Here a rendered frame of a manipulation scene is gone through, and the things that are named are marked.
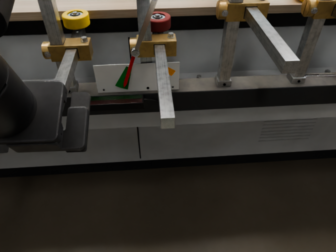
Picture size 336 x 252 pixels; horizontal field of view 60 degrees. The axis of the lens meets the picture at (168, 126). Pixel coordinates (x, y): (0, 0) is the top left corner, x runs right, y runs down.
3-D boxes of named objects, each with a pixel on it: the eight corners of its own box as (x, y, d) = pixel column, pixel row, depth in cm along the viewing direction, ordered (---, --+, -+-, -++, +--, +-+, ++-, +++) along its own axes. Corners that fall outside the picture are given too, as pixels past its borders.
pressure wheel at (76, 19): (99, 45, 97) (93, 11, 89) (80, 55, 92) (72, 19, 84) (83, 39, 100) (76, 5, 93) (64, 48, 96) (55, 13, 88)
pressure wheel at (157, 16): (171, 55, 92) (171, 19, 84) (146, 56, 92) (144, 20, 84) (169, 43, 98) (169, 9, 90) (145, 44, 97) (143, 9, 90)
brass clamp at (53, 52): (91, 61, 85) (88, 45, 82) (44, 63, 84) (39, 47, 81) (93, 51, 90) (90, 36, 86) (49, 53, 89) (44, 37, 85)
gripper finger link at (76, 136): (49, 121, 38) (15, 83, 30) (103, 119, 38) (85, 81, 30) (42, 171, 36) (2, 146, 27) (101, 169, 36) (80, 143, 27)
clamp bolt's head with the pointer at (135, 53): (127, 91, 92) (140, 51, 82) (119, 89, 91) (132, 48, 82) (127, 88, 93) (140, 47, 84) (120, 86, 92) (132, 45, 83)
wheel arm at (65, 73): (61, 126, 64) (56, 111, 61) (45, 126, 64) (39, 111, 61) (86, 37, 96) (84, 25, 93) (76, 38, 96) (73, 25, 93)
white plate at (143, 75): (178, 89, 95) (179, 62, 88) (98, 93, 93) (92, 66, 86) (178, 88, 95) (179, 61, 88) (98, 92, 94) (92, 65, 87)
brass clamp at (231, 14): (266, 21, 81) (271, 3, 78) (218, 23, 80) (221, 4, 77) (259, 13, 85) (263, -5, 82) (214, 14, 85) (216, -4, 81)
